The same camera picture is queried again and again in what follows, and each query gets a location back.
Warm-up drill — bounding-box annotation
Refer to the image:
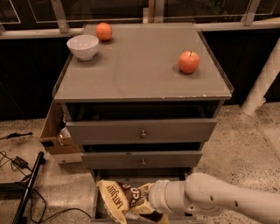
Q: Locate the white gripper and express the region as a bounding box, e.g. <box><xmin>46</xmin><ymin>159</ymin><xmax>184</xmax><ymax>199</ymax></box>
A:
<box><xmin>148</xmin><ymin>180</ymin><xmax>171</xmax><ymax>214</ymax></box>

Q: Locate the brown chip bag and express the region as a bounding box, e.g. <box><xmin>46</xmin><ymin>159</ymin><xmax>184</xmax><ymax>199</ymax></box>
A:
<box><xmin>97</xmin><ymin>179</ymin><xmax>170</xmax><ymax>224</ymax></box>

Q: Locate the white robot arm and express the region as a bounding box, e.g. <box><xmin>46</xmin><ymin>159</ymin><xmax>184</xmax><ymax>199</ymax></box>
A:
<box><xmin>149</xmin><ymin>172</ymin><xmax>280</xmax><ymax>224</ymax></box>

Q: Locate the grey bottom drawer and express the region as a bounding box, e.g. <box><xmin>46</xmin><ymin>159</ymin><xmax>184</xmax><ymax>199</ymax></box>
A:
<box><xmin>92</xmin><ymin>168</ymin><xmax>205</xmax><ymax>224</ymax></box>

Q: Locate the grey drawer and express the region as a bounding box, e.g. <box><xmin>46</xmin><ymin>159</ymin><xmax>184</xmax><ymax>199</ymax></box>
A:
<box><xmin>81</xmin><ymin>150</ymin><xmax>202</xmax><ymax>169</ymax></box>
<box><xmin>92</xmin><ymin>168</ymin><xmax>205</xmax><ymax>224</ymax></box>
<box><xmin>66</xmin><ymin>118</ymin><xmax>217</xmax><ymax>145</ymax></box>

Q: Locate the grey middle drawer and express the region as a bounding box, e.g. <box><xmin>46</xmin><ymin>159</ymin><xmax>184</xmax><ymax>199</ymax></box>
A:
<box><xmin>81</xmin><ymin>150</ymin><xmax>202</xmax><ymax>169</ymax></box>

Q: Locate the grey top drawer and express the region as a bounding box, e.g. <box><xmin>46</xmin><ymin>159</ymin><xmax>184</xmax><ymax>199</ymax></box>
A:
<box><xmin>66</xmin><ymin>118</ymin><xmax>217</xmax><ymax>145</ymax></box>

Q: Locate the grey drawer cabinet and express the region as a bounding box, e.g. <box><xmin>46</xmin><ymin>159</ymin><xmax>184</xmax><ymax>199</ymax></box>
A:
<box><xmin>52</xmin><ymin>22</ymin><xmax>235</xmax><ymax>176</ymax></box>

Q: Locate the cardboard box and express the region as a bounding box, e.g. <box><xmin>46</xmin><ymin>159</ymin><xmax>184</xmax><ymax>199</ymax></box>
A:
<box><xmin>40</xmin><ymin>101</ymin><xmax>81</xmax><ymax>155</ymax></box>

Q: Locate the red apple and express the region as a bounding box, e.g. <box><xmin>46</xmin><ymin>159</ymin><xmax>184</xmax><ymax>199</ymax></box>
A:
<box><xmin>178</xmin><ymin>51</ymin><xmax>200</xmax><ymax>74</ymax></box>

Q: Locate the black pole on floor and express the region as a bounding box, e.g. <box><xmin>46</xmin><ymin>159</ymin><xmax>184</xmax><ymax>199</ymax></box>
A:
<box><xmin>12</xmin><ymin>151</ymin><xmax>45</xmax><ymax>224</ymax></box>

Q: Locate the black power adapter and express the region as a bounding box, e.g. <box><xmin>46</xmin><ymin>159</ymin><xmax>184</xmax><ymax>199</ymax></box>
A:
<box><xmin>12</xmin><ymin>157</ymin><xmax>28</xmax><ymax>169</ymax></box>

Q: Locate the black tool on floor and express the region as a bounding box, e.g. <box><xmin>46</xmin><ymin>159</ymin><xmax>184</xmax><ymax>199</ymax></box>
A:
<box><xmin>0</xmin><ymin>132</ymin><xmax>32</xmax><ymax>140</ymax></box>

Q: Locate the white bowl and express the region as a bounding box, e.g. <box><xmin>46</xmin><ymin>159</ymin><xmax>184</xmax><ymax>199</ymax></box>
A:
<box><xmin>66</xmin><ymin>35</ymin><xmax>99</xmax><ymax>60</ymax></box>

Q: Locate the orange fruit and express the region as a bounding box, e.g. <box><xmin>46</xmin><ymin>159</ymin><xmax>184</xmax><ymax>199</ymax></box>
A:
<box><xmin>95</xmin><ymin>23</ymin><xmax>112</xmax><ymax>41</ymax></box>

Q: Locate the metal window railing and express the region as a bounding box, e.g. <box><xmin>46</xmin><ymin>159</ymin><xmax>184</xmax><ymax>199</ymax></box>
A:
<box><xmin>0</xmin><ymin>0</ymin><xmax>280</xmax><ymax>39</ymax></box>

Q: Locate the black cable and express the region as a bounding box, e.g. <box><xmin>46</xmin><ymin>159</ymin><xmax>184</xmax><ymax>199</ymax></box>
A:
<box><xmin>0</xmin><ymin>150</ymin><xmax>92</xmax><ymax>224</ymax></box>

